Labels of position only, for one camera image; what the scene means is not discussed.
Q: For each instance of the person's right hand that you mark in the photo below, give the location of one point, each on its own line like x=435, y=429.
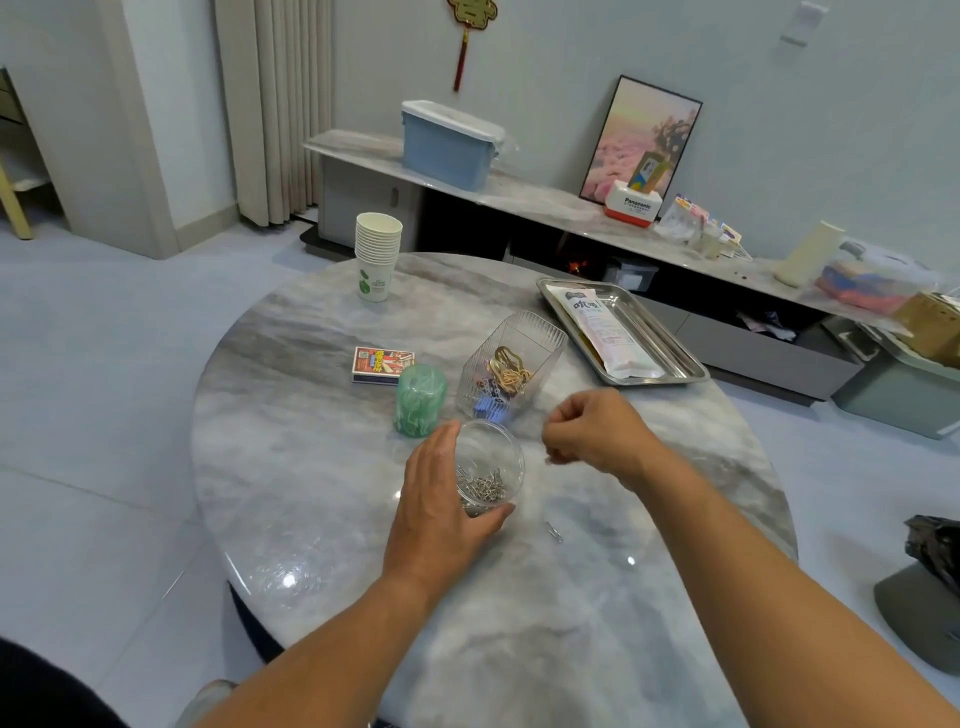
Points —
x=600, y=431

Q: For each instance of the person's left hand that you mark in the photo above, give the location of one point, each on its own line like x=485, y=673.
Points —
x=438, y=518

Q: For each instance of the pile of floss picks and clips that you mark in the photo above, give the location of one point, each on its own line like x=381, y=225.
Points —
x=483, y=483

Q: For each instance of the clear round plastic bowl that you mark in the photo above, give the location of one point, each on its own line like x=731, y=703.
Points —
x=492, y=465

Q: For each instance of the clear printed plastic bag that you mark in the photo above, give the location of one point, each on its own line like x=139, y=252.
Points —
x=612, y=330

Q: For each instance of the metal tray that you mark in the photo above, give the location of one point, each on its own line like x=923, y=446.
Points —
x=683, y=353

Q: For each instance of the translucent green plastic cup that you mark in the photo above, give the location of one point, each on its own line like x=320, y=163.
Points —
x=420, y=405

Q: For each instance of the clear ribbed organizer box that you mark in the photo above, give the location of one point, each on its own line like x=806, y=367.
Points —
x=510, y=360

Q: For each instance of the colourful matchbox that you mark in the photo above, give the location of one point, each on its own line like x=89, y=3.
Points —
x=383, y=363

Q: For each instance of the group of white paper cups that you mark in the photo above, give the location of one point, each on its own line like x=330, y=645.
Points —
x=378, y=255

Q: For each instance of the person's left forearm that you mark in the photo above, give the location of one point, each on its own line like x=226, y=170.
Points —
x=323, y=668

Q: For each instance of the person's right forearm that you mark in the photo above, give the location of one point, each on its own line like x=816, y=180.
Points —
x=795, y=608

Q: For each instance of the white box in cabinet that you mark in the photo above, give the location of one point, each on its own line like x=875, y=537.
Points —
x=632, y=275

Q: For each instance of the loose papers in cabinet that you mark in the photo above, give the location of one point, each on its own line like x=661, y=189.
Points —
x=765, y=324

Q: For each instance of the clear bag of snacks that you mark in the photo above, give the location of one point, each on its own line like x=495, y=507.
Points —
x=683, y=221

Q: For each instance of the white and red small box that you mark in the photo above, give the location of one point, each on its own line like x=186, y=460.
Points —
x=633, y=204

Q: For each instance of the colourful small packet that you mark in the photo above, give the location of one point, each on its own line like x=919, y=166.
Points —
x=734, y=233

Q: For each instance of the grey cabinet with marble top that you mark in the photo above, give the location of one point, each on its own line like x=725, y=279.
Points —
x=525, y=188

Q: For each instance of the small colourful box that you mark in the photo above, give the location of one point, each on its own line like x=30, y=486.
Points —
x=647, y=170

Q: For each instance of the cream paper roll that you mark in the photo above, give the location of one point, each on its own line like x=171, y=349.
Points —
x=809, y=254

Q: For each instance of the framed pink picture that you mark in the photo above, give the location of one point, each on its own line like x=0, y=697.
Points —
x=630, y=135

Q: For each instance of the grey green storage bin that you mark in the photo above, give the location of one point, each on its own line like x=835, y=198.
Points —
x=900, y=383

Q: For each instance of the clear storage box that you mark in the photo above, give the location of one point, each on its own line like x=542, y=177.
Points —
x=878, y=278

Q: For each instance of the blue storage box white lid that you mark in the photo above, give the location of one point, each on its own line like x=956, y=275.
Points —
x=450, y=146

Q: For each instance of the cardboard box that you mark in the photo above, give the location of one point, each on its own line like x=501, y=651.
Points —
x=933, y=326

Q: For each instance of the trash bin with black bag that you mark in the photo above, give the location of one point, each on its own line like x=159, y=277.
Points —
x=923, y=593

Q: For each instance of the beige curtain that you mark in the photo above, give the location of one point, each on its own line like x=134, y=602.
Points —
x=278, y=105

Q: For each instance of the red gold wall hanging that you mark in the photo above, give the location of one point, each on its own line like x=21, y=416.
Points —
x=470, y=23

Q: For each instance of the white wall switch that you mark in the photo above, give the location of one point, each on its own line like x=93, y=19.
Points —
x=806, y=21

